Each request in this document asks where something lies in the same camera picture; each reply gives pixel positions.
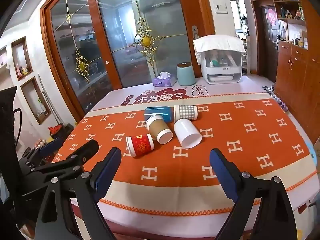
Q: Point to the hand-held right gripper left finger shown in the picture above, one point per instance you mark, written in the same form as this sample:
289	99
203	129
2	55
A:
108	177

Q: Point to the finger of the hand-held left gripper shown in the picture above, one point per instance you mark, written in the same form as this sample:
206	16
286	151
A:
50	146
83	151

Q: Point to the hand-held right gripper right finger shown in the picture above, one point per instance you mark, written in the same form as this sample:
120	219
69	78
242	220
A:
222	175

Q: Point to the red paper cup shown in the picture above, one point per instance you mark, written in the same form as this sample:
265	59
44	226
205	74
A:
140	145

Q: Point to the white paper cup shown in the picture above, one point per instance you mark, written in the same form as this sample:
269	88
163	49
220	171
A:
186	132

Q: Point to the brown paper cup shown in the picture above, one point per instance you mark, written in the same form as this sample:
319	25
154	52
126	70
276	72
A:
156	128

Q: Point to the grey checked paper cup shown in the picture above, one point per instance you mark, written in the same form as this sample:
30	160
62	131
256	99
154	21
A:
186	112

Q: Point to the blue paper cup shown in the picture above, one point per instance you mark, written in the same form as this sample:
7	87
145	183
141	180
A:
160	112

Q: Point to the red plastic bag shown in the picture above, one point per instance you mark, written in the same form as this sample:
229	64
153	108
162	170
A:
54	130

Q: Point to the orange patterned blanket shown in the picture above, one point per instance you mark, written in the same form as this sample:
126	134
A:
230	155

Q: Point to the grey metal pole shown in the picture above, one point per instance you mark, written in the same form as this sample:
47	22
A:
46	97

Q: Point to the light blue stool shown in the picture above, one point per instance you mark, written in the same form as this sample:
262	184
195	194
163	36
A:
311	150

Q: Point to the row of slippers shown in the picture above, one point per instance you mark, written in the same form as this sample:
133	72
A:
276	97

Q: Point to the teal canister with brown lid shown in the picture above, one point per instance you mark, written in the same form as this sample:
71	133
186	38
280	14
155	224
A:
186	76

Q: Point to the purple tissue box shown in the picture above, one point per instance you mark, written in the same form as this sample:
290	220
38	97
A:
163	82

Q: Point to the wood framed glass sliding door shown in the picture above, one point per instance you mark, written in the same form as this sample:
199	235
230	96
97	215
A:
155	17
75	42

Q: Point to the white countertop cabinet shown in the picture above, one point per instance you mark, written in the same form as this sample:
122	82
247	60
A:
221	67

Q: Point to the white shoe rack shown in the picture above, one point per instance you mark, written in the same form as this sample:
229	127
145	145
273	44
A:
245	55

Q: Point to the white folded towel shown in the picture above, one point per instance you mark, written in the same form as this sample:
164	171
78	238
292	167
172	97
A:
218	42

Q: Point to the dark entrance door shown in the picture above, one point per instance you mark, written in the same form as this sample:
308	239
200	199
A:
270	47

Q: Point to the pink door poster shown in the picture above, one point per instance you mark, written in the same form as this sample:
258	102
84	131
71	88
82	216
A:
270	16

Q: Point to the wooden wall niche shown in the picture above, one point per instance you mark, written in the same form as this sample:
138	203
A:
35	100
21	57

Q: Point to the wooden wall cabinet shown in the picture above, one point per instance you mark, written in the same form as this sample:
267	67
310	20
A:
297	67

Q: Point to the white wall switch panel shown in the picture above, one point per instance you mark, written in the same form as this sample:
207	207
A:
221	8

